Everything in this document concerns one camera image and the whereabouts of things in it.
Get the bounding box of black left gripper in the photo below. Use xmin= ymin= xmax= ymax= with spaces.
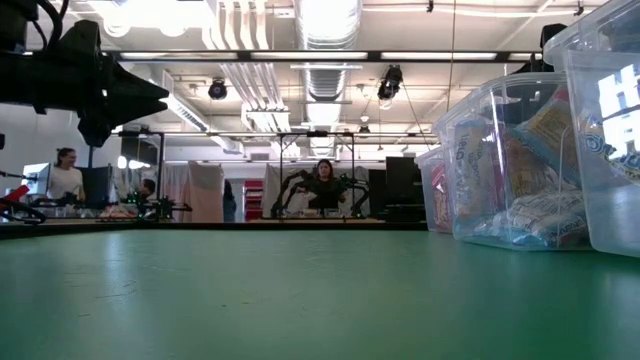
xmin=0 ymin=19 xmax=171 ymax=149

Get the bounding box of yellow creamy chicken ramen pack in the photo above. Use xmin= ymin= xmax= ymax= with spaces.
xmin=579 ymin=109 xmax=640 ymax=181

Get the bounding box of black background monitor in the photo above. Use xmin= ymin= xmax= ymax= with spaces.
xmin=78 ymin=165 xmax=114 ymax=209

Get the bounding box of person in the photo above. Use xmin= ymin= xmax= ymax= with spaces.
xmin=295 ymin=158 xmax=349 ymax=211
xmin=47 ymin=147 xmax=86 ymax=201
xmin=135 ymin=178 xmax=157 ymax=204
xmin=222 ymin=179 xmax=239 ymax=224

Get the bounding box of white curtain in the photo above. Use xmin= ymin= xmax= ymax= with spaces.
xmin=162 ymin=160 xmax=225 ymax=224
xmin=263 ymin=163 xmax=311 ymax=209

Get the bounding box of black thin boom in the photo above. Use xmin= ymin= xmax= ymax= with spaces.
xmin=0 ymin=170 xmax=40 ymax=182

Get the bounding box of red flat object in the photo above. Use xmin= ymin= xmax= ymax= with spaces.
xmin=0 ymin=183 xmax=30 ymax=204

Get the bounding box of red shelf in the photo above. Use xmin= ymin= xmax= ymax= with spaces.
xmin=243 ymin=178 xmax=265 ymax=222

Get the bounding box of black background cabinet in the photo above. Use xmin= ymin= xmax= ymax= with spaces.
xmin=368 ymin=156 xmax=427 ymax=224

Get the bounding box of clear plastic bin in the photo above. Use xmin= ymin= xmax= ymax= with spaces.
xmin=413 ymin=144 xmax=455 ymax=235
xmin=542 ymin=0 xmax=640 ymax=259
xmin=432 ymin=71 xmax=594 ymax=251

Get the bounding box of red ramen noodle pack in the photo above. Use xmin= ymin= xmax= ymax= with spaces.
xmin=429 ymin=159 xmax=454 ymax=232

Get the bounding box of black round camera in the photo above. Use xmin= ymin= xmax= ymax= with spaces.
xmin=207 ymin=78 xmax=229 ymax=101

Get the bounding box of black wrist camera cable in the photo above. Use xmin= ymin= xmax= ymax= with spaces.
xmin=29 ymin=0 xmax=71 ymax=51

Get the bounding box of black metal table frame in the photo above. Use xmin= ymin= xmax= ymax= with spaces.
xmin=0 ymin=217 xmax=431 ymax=240

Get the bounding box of black looped cable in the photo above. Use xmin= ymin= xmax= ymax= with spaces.
xmin=0 ymin=198 xmax=47 ymax=225

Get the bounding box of black background station frame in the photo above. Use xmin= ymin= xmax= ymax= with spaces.
xmin=219 ymin=130 xmax=359 ymax=219

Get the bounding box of silver ceiling duct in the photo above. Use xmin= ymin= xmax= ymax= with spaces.
xmin=293 ymin=0 xmax=364 ymax=159

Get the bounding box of black hanging camera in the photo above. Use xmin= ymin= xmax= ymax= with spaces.
xmin=376 ymin=64 xmax=404 ymax=101

